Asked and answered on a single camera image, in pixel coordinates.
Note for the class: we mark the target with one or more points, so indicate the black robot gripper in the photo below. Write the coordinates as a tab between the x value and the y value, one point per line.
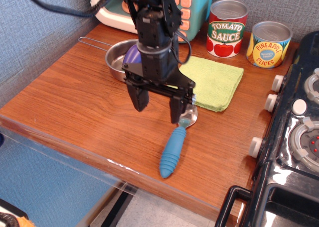
159	73

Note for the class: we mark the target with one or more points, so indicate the blue handled metal spoon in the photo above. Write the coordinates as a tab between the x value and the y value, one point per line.
171	153

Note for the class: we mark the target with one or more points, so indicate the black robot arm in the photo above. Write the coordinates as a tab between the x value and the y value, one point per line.
156	22

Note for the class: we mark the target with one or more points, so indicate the purple toy eggplant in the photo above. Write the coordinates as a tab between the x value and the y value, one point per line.
132	55

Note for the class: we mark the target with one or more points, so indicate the green folded cloth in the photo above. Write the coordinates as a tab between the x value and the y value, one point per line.
215	83

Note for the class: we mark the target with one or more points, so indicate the small steel pan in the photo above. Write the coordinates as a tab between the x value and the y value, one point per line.
114	56

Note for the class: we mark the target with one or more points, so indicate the toy microwave teal and cream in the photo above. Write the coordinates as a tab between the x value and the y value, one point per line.
192	13

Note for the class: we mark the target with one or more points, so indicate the tomato sauce can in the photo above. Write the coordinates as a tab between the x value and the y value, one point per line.
226	26

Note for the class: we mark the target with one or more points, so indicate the white stove knob front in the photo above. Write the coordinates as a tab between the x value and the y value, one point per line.
255	146

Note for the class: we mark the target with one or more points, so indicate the white stove knob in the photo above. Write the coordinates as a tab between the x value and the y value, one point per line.
255	146
277	83
270	102

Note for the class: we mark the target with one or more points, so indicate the white stove knob middle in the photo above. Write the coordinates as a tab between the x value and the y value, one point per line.
270	102

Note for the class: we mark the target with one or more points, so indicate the white stove knob rear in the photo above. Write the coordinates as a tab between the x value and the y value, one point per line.
277	83

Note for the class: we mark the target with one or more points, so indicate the pineapple slices can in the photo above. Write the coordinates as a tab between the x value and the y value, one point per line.
268	44

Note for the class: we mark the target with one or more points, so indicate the black toy stove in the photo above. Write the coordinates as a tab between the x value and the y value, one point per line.
285	191

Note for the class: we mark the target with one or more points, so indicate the orange fuzzy object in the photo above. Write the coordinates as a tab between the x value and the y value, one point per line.
24	222

